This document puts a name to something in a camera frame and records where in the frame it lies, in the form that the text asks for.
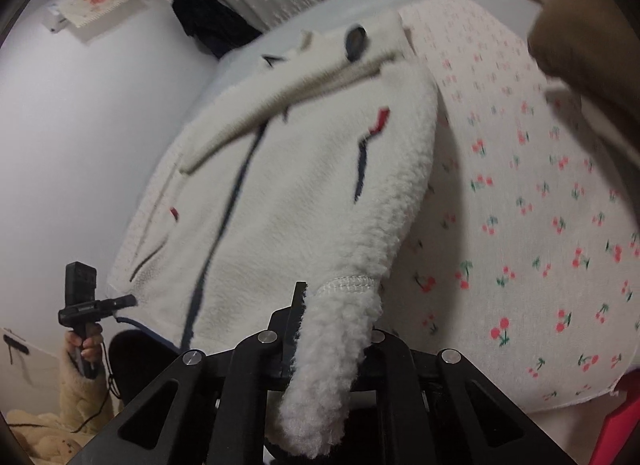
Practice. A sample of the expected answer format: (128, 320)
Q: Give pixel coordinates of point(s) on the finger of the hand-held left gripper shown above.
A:
(119, 303)

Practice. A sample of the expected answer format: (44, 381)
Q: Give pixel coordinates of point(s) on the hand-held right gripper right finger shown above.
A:
(415, 395)

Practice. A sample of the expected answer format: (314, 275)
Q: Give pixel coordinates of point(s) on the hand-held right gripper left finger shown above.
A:
(240, 385)

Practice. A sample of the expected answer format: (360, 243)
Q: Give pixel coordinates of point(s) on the white fleece zip jacket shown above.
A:
(300, 170)

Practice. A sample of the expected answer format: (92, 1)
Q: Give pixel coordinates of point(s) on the person's left forearm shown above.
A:
(82, 400)

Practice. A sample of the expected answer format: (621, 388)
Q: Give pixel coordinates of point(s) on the dark hanging clothes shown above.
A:
(215, 20)

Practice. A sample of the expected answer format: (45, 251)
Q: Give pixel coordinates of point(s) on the person's left hand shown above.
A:
(87, 345)

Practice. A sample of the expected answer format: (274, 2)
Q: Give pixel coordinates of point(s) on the dark cloth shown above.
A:
(140, 365)

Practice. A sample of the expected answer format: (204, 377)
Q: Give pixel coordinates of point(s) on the cream fleece cloth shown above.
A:
(45, 437)

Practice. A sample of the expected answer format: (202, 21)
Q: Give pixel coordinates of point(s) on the cherry print blanket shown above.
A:
(525, 245)

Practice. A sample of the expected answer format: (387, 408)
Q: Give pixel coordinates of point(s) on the red object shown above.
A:
(620, 430)

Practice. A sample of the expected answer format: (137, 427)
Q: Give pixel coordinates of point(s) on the brown garment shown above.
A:
(590, 55)

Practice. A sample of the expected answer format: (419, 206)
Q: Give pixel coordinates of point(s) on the covered wall air conditioner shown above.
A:
(97, 7)

